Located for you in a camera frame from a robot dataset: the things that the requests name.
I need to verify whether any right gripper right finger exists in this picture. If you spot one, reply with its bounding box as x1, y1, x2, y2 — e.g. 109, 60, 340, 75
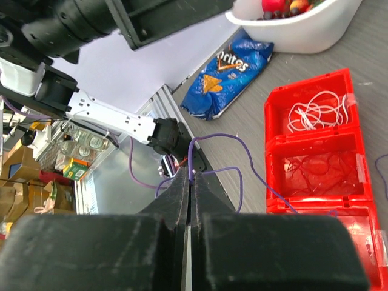
190, 174, 370, 290

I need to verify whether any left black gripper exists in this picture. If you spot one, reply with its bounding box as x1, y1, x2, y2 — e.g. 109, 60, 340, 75
106, 0, 234, 50

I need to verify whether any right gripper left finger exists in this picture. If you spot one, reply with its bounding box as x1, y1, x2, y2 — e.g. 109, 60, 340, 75
1, 168, 190, 290

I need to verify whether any red cable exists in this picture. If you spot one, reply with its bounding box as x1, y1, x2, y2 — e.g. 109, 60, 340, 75
284, 153, 363, 195

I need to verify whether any white cable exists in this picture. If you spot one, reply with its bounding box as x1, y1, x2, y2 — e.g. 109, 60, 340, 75
287, 90, 351, 133

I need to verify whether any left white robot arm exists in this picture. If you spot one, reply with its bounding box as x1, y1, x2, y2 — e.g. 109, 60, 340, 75
1, 1, 233, 159

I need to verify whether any blue Doritos chip bag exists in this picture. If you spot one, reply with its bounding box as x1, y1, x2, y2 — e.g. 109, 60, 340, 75
180, 35, 274, 121

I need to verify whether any green box background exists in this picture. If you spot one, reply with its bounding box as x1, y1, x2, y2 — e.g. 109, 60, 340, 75
62, 158, 89, 181

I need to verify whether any red three-compartment tray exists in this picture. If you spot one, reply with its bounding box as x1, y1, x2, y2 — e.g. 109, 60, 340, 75
264, 69, 387, 290

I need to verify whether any red apple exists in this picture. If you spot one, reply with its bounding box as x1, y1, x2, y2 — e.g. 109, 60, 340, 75
261, 0, 287, 13

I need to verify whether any cardboard boxes background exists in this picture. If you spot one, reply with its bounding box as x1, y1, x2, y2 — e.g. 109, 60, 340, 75
1, 142, 76, 243

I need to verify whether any white plastic basket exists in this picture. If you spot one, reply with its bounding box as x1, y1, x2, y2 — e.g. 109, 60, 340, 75
225, 0, 361, 54

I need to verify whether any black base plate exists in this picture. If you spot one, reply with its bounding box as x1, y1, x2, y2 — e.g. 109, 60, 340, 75
170, 123, 243, 215

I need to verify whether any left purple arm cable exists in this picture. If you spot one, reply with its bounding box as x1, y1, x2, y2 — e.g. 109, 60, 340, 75
0, 93, 176, 198

